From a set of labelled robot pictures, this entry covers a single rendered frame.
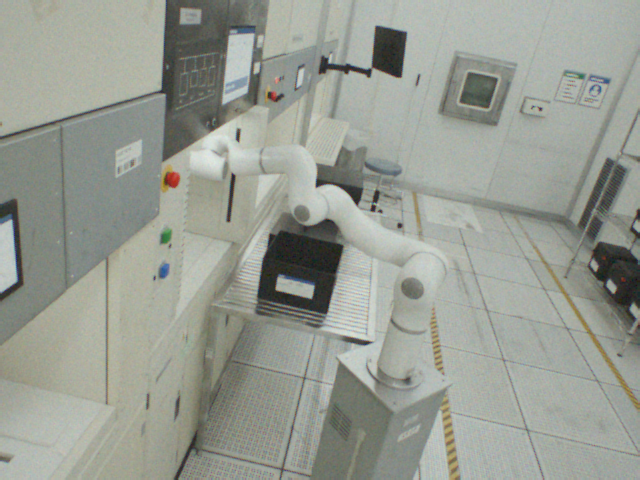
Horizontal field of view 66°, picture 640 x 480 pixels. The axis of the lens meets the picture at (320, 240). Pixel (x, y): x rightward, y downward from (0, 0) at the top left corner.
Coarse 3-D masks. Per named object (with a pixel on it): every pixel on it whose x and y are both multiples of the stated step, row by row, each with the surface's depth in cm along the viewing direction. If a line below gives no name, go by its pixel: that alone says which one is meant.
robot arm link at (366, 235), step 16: (320, 192) 153; (336, 192) 158; (336, 208) 157; (352, 208) 154; (352, 224) 150; (368, 224) 150; (352, 240) 151; (368, 240) 148; (384, 240) 148; (400, 240) 150; (416, 240) 152; (384, 256) 150; (400, 256) 152
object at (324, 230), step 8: (280, 216) 236; (288, 216) 238; (280, 224) 228; (288, 224) 229; (296, 224) 231; (320, 224) 236; (328, 224) 238; (336, 224) 240; (272, 232) 218; (296, 232) 223; (304, 232) 224; (312, 232) 226; (320, 232) 228; (328, 232) 230; (336, 232) 231; (272, 240) 218; (328, 240) 222; (336, 240) 240
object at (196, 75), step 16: (192, 48) 114; (208, 48) 124; (176, 64) 107; (192, 64) 116; (208, 64) 127; (256, 64) 176; (176, 80) 109; (192, 80) 118; (208, 80) 130; (224, 80) 143; (176, 96) 111; (192, 96) 121; (208, 96) 132; (240, 96) 165; (176, 112) 113; (160, 240) 122; (192, 336) 171
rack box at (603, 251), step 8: (600, 248) 418; (608, 248) 411; (616, 248) 414; (624, 248) 418; (592, 256) 429; (600, 256) 413; (608, 256) 403; (616, 256) 401; (624, 256) 401; (632, 256) 404; (592, 264) 425; (600, 264) 411; (608, 264) 403; (592, 272) 422; (600, 272) 409; (608, 272) 407; (600, 280) 411
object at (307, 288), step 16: (288, 240) 206; (304, 240) 205; (320, 240) 204; (272, 256) 200; (288, 256) 209; (304, 256) 208; (320, 256) 206; (336, 256) 205; (272, 272) 182; (288, 272) 181; (304, 272) 180; (320, 272) 179; (336, 272) 181; (272, 288) 184; (288, 288) 183; (304, 288) 182; (320, 288) 181; (288, 304) 186; (304, 304) 185; (320, 304) 184
